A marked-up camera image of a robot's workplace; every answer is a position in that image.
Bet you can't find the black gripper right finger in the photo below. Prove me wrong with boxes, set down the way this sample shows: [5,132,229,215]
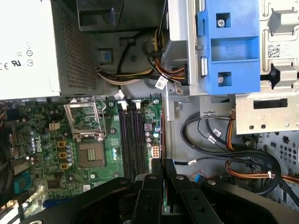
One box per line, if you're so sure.
[165,159,299,224]

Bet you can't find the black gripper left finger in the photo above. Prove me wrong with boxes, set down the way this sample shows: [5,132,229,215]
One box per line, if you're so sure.
[22,159,164,224]

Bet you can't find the black RAM slot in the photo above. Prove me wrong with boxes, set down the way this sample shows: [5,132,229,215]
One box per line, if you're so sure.
[123,109,135,179]
[129,109,141,175]
[118,109,129,179]
[135,109,147,175]

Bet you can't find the green motherboard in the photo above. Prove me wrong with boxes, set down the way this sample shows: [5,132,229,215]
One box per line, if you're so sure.
[0,93,164,210]

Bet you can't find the CPU socket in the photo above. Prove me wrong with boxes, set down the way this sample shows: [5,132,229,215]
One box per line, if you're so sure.
[78,141,106,168]

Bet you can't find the black PC case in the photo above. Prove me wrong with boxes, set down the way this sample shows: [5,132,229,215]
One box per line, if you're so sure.
[93,0,299,212]

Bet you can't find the metal socket cover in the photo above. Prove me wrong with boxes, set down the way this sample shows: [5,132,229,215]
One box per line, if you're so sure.
[63,98,105,140]

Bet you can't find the blue plastic drive latch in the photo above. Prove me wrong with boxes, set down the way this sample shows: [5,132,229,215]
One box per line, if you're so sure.
[197,0,261,95]

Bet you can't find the grey power supply unit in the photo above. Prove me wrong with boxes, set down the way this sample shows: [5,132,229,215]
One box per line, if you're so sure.
[0,0,99,100]

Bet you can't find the silver drive cage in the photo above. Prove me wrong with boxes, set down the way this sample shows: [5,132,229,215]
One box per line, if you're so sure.
[167,0,299,136]

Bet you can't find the coloured disk power wires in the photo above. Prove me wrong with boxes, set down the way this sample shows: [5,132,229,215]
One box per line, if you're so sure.
[225,161,299,185]

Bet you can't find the thick black cable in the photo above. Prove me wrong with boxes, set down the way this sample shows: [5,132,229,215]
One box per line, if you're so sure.
[181,112,281,196]

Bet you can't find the orange flat wire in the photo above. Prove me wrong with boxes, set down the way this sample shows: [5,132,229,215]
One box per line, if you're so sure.
[226,109,236,151]

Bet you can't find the locking lever wire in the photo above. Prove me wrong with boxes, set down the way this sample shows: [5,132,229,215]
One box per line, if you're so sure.
[94,96,108,140]

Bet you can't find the power supply wire bundle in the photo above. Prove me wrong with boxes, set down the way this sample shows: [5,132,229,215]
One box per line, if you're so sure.
[97,66,169,86]

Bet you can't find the orange yellow power wires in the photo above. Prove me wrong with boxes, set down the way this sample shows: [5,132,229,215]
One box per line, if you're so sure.
[143,23,187,82]

